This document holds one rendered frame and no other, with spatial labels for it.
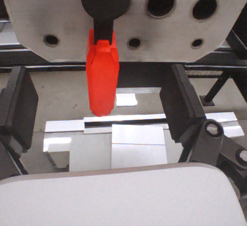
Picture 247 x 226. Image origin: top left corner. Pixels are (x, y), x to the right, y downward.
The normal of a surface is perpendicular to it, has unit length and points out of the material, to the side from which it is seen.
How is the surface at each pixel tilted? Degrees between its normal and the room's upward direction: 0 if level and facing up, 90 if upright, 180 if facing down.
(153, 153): 0
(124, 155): 0
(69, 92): 0
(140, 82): 90
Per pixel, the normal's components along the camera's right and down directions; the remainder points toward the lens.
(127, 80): 0.12, 0.81
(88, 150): 0.11, -0.58
